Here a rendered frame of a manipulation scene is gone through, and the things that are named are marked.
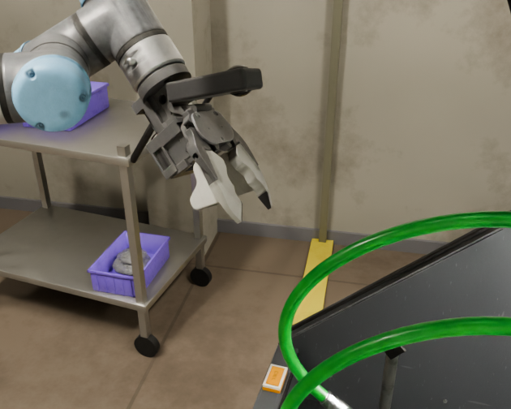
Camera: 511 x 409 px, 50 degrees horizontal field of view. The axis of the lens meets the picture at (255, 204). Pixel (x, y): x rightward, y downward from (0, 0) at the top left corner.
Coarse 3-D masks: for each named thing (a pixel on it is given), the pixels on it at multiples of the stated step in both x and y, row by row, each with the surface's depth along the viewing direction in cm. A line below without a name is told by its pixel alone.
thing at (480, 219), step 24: (456, 216) 46; (480, 216) 46; (504, 216) 45; (360, 240) 50; (384, 240) 49; (336, 264) 52; (312, 288) 54; (288, 312) 56; (288, 336) 58; (288, 360) 59
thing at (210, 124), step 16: (176, 64) 68; (160, 80) 67; (176, 80) 70; (144, 96) 69; (160, 96) 70; (144, 112) 73; (160, 112) 70; (176, 112) 69; (192, 112) 67; (208, 112) 69; (160, 128) 70; (176, 128) 67; (208, 128) 67; (224, 128) 70; (160, 144) 69; (176, 144) 68; (208, 144) 68; (224, 144) 69; (160, 160) 70; (176, 160) 69; (192, 160) 68; (176, 176) 70
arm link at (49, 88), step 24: (48, 48) 61; (72, 48) 64; (0, 72) 56; (24, 72) 55; (48, 72) 55; (72, 72) 56; (0, 96) 57; (24, 96) 55; (48, 96) 56; (72, 96) 57; (0, 120) 59; (24, 120) 57; (48, 120) 57; (72, 120) 58
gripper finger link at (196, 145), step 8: (192, 128) 65; (192, 136) 65; (192, 144) 64; (200, 144) 65; (192, 152) 64; (200, 152) 64; (200, 160) 64; (208, 160) 64; (208, 168) 64; (208, 176) 64; (216, 176) 64; (208, 184) 64
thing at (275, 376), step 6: (270, 372) 92; (276, 372) 92; (282, 372) 92; (270, 378) 91; (276, 378) 91; (270, 384) 90; (276, 384) 90; (282, 384) 91; (270, 390) 90; (276, 390) 90
